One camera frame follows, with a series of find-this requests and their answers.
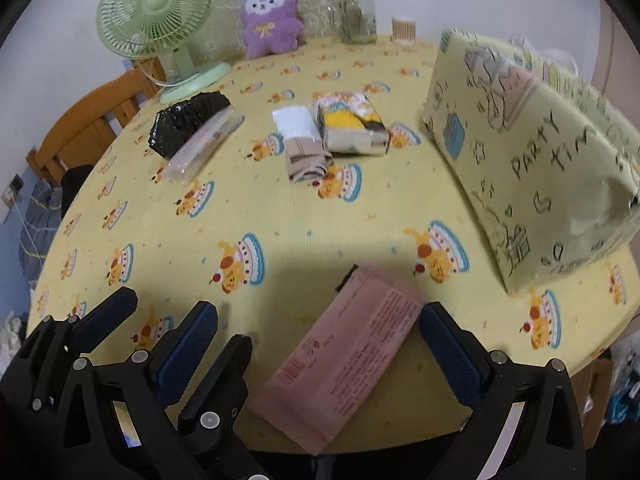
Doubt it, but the black ruffled scrunchie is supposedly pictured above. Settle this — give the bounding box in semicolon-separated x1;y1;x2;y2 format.
148;91;233;160

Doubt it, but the beige folded cloth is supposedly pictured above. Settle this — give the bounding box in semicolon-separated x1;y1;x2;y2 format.
285;135;335;183

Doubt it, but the wooden bed headboard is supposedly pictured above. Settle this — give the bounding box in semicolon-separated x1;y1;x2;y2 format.
26;55;168;186

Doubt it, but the colourful tissue packet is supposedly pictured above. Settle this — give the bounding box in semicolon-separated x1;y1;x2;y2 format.
312;91;392;157

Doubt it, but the pile of clothes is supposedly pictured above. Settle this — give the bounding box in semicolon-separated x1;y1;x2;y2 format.
0;310;28;356

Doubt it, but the purple plush toy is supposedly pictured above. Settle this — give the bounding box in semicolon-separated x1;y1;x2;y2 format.
240;0;305;60

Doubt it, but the cotton swab container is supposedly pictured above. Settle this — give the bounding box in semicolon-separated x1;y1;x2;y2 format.
391;16;417;46

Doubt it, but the white cloth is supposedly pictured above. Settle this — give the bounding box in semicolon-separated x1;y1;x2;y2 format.
272;105;319;142

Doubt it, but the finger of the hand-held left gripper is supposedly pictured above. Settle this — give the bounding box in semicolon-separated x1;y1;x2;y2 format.
177;334;254;438
15;287;139;411

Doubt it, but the brown cardboard box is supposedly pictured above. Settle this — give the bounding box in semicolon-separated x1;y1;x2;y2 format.
570;357;615;443

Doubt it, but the pink packet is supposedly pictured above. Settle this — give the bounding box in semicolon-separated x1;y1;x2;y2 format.
248;261;425;456

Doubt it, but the green desk fan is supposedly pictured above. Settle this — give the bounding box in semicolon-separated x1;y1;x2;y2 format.
97;0;233;105

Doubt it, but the blue plaid pillow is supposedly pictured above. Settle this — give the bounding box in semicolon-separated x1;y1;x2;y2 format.
19;182;68;291

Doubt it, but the plastic bag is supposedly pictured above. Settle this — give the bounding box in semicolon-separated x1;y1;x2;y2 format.
607;340;640;426

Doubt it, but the glass jar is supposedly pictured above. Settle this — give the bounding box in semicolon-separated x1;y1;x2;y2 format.
327;0;378;45

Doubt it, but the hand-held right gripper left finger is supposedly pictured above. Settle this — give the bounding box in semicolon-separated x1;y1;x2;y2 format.
50;301;219;480

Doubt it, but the yellow printed tablecloth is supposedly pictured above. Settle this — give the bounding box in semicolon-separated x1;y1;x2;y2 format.
27;34;633;456

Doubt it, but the pink door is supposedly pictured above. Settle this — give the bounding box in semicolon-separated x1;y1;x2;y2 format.
582;0;640;111

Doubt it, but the wall socket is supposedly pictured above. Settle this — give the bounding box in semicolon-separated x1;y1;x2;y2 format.
2;174;25;203

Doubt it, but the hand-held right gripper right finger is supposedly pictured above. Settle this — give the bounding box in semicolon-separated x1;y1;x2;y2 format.
420;302;590;480

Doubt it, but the yellow printed storage box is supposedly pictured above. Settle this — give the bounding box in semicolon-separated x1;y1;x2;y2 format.
422;27;640;295

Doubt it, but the clear plastic packet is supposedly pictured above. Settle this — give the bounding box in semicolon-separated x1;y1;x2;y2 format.
165;110;246;184

